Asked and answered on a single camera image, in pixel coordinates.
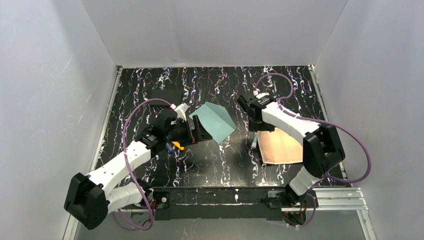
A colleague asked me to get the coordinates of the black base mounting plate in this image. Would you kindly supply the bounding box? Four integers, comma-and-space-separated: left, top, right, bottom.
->
152, 187, 319, 221

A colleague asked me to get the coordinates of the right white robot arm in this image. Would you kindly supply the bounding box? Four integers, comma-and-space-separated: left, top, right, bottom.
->
237, 92, 346, 206

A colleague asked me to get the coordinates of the yellow handled screwdriver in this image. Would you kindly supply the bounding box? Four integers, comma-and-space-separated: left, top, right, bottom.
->
171, 141, 185, 151

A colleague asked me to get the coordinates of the teal paper envelope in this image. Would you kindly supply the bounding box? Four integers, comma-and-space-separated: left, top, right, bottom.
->
189, 102, 237, 144

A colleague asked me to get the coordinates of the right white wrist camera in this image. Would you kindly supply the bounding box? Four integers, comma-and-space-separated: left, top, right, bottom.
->
253, 89, 270, 99

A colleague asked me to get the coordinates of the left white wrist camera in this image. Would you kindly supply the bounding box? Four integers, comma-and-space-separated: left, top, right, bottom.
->
173, 103, 189, 122

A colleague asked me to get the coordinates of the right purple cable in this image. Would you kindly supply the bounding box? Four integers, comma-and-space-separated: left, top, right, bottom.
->
254, 72, 372, 228

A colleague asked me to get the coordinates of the aluminium frame rail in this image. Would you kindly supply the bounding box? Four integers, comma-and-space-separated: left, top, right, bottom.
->
281, 187, 369, 212

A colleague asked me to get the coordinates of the purple cable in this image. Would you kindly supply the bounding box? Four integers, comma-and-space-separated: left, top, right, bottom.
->
110, 97, 176, 232
254, 72, 372, 228

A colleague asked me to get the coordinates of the green white marker pen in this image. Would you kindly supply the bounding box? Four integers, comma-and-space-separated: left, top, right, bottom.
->
251, 132, 258, 149

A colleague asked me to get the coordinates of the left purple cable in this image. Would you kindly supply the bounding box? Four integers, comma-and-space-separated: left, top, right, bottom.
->
110, 97, 176, 232

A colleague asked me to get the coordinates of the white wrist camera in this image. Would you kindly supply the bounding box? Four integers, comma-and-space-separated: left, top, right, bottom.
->
253, 89, 270, 99
173, 103, 189, 122

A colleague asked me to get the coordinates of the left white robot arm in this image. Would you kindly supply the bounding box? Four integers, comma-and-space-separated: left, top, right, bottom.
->
64, 115, 213, 230

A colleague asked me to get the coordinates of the beige paper letter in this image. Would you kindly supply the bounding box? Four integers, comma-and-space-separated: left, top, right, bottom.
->
257, 128, 303, 165

